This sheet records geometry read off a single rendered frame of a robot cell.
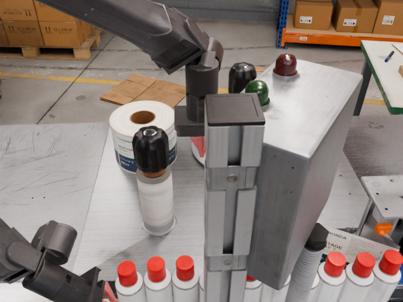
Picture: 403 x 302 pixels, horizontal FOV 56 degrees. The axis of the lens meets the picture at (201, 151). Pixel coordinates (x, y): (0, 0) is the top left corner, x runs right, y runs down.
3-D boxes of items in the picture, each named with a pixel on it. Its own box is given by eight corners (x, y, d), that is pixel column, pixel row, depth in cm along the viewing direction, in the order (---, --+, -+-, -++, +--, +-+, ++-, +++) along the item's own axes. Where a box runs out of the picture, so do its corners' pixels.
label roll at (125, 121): (105, 168, 120) (97, 130, 111) (131, 132, 135) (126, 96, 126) (165, 179, 115) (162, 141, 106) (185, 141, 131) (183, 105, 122)
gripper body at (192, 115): (174, 113, 74) (173, 79, 69) (226, 112, 74) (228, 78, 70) (174, 133, 69) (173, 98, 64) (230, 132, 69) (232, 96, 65)
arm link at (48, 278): (12, 289, 65) (30, 280, 62) (28, 253, 70) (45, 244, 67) (46, 304, 68) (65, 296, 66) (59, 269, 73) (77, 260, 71)
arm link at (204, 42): (144, 51, 62) (185, 23, 58) (160, 25, 71) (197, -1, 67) (188, 104, 68) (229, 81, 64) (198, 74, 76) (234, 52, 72)
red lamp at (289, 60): (300, 73, 41) (304, 53, 39) (291, 82, 39) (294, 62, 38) (277, 67, 42) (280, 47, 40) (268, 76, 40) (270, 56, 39)
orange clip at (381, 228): (387, 229, 76) (391, 222, 74) (392, 236, 74) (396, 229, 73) (373, 229, 75) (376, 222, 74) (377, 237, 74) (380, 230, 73)
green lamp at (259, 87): (273, 102, 36) (276, 79, 35) (262, 114, 34) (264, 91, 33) (249, 94, 37) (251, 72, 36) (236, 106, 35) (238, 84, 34)
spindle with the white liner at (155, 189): (176, 210, 106) (170, 120, 87) (175, 235, 99) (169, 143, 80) (143, 211, 105) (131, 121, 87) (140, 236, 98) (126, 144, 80)
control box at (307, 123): (328, 199, 52) (365, 73, 41) (280, 294, 41) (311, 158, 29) (261, 172, 57) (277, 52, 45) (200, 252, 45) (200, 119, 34)
